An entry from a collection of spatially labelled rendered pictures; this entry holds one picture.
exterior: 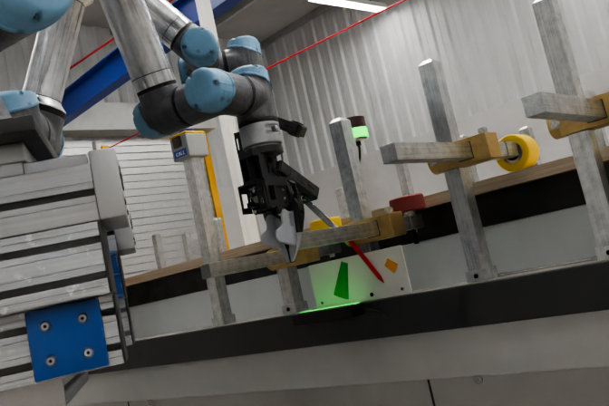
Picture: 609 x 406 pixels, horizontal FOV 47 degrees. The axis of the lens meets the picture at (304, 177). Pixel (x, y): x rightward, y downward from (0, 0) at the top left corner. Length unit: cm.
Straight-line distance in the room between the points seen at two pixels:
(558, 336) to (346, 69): 1014
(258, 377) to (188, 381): 28
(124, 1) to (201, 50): 23
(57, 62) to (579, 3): 810
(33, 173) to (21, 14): 19
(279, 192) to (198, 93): 23
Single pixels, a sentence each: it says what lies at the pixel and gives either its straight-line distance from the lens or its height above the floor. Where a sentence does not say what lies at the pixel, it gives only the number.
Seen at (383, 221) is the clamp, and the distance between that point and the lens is 146.
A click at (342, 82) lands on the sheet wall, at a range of 1139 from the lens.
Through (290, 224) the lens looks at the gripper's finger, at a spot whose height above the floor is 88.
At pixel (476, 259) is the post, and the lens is 137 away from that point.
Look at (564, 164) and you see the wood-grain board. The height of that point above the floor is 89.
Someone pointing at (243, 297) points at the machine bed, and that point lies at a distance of 209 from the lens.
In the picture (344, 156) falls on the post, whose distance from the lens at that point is 152.
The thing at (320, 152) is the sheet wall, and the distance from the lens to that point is 1173.
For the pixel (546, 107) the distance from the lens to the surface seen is 102.
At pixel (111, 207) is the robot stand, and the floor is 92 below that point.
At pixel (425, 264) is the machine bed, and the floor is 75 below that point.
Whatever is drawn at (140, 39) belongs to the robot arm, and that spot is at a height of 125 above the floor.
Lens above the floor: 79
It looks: 8 degrees up
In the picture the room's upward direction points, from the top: 12 degrees counter-clockwise
